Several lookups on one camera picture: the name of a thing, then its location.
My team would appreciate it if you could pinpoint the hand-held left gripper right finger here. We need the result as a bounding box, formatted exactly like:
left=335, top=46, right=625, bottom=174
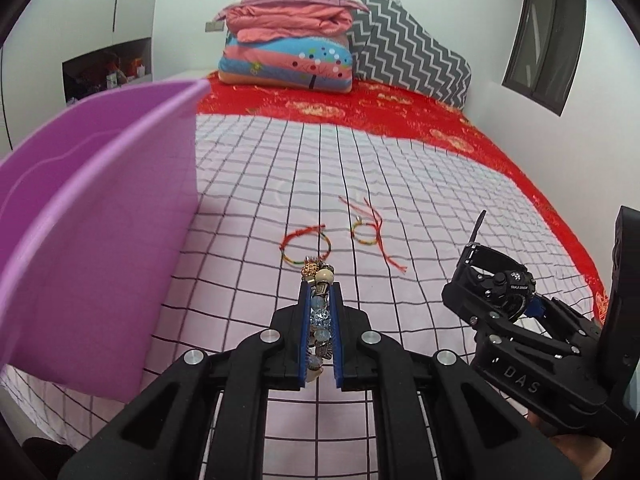
left=331, top=281, right=587, bottom=480

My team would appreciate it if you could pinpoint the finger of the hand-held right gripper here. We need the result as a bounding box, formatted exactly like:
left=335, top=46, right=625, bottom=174
left=441, top=279, right=522, bottom=347
left=525, top=296, right=603, bottom=356

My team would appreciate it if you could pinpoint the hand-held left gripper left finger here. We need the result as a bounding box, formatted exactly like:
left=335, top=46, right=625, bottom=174
left=56, top=281, right=312, bottom=480

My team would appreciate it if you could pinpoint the chunky beaded bracelet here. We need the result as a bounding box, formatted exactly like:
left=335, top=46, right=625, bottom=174
left=300, top=256, right=337, bottom=386

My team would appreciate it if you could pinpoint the black sport wristwatch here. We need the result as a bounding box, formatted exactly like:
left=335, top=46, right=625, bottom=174
left=442, top=210, right=543, bottom=331

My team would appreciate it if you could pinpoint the purple plastic bin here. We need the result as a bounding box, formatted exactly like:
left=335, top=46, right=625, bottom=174
left=0, top=79, right=212, bottom=403

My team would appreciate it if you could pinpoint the person's right hand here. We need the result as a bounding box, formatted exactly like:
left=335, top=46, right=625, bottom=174
left=527, top=412, right=613, bottom=480

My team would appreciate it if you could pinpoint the pink grid bedsheet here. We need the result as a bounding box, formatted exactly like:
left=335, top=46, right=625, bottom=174
left=0, top=112, right=601, bottom=480

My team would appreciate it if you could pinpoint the red patterned bedsheet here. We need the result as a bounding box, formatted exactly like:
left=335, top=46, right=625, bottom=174
left=195, top=71, right=608, bottom=321

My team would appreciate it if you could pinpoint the grey chevron pillow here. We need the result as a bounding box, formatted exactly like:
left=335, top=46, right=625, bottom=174
left=345, top=0, right=473, bottom=110

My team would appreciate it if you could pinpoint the dark framed window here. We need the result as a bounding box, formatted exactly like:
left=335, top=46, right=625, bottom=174
left=501, top=0, right=587, bottom=117

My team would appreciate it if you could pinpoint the colourful dotted pillow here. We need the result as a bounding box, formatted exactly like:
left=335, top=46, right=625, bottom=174
left=218, top=30, right=355, bottom=95

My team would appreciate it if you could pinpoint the folded pink quilt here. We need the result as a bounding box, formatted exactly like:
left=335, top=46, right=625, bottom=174
left=220, top=0, right=371, bottom=45

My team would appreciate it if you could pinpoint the white wardrobe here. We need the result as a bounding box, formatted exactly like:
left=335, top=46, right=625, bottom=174
left=0, top=0, right=161, bottom=151

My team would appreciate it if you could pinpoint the red string bracelet gold charm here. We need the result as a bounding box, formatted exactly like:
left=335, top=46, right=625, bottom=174
left=279, top=224, right=333, bottom=265

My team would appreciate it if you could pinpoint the red string bracelet silver bead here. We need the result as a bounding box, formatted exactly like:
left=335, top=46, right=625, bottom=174
left=338, top=195, right=408, bottom=275

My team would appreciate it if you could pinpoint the cluttered wall shelf niche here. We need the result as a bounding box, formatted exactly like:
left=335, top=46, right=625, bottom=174
left=62, top=36, right=153, bottom=109

